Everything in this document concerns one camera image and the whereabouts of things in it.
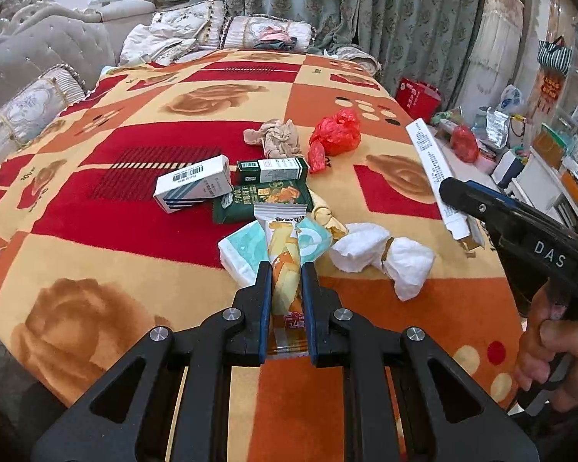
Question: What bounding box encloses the long white toothpaste box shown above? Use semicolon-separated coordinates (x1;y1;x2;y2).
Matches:
404;117;485;254

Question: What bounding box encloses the white tv cabinet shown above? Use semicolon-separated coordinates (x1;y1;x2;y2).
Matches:
512;146;578;228

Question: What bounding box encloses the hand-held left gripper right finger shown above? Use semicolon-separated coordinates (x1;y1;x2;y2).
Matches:
301;262;540;462

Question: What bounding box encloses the white tissue wad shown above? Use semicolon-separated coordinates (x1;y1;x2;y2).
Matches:
382;236;437;303

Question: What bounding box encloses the beige stocking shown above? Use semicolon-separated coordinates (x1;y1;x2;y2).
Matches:
243;119;301;159

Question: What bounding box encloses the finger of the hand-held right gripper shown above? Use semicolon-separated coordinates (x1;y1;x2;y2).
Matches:
438;177;527;240
464;180;536;218

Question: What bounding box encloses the white crumpled bedding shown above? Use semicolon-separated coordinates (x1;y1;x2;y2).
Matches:
119;23;201;66

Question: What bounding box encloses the pink and dark clothes pile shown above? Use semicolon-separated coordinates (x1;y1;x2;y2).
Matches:
252;23;298;52

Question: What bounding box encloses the orange red printed blanket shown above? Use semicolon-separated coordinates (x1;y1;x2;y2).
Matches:
0;48;529;462

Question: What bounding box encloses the lace covered standing air conditioner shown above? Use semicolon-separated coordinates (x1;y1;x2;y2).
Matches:
469;0;526;112

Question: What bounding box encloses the striped pillow with round print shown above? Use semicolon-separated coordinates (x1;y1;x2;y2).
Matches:
0;64;88;177

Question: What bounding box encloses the cream embroidered pillow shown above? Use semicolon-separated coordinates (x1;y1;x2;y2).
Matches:
150;0;227;52

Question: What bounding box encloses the crumpled white paper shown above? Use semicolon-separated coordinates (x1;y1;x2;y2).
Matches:
329;223;394;273

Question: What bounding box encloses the grey tufted sofa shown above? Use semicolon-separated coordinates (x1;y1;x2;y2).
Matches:
0;0;381;121

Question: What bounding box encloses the red paper gift bag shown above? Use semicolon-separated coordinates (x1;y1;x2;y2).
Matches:
395;76;442;124

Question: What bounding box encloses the white box with blue stripes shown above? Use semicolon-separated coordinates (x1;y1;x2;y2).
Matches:
153;153;232;215

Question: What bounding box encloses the cream pillow with pink print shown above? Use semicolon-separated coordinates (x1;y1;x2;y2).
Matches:
221;15;317;52

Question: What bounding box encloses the white and blue plastic bag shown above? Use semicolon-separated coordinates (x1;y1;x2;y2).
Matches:
498;84;526;117

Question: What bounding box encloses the dark green snack packet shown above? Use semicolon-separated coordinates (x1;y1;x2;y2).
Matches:
211;177;315;225

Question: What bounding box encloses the red hanging wall decoration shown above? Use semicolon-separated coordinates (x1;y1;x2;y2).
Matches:
539;69;565;115

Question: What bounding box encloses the teal tissue packet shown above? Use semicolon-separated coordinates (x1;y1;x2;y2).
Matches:
218;216;333;286

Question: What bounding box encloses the green patterned curtain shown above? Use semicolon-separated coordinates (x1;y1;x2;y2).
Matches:
146;0;493;107

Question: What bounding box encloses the beige twisted wrapper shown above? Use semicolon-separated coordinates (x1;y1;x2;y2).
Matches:
310;204;350;242

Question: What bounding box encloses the red plastic bag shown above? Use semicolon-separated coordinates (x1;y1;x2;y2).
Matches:
307;108;362;175
450;124;481;164

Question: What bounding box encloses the yellow snack packet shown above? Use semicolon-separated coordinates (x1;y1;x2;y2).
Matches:
252;201;314;360

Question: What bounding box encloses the red filled plastic bag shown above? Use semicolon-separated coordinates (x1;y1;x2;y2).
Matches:
450;124;481;164

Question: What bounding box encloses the brown cardboard box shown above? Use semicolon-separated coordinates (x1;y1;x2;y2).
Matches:
532;124;572;167

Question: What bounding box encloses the small dark green box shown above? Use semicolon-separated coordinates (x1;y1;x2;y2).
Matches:
234;156;310;186

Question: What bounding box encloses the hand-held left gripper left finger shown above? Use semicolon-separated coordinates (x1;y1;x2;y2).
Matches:
31;261;273;462

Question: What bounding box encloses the striped tote bag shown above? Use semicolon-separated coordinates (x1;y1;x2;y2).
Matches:
536;35;573;76

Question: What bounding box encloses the silver foil bag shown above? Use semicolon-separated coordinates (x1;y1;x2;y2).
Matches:
484;107;511;150

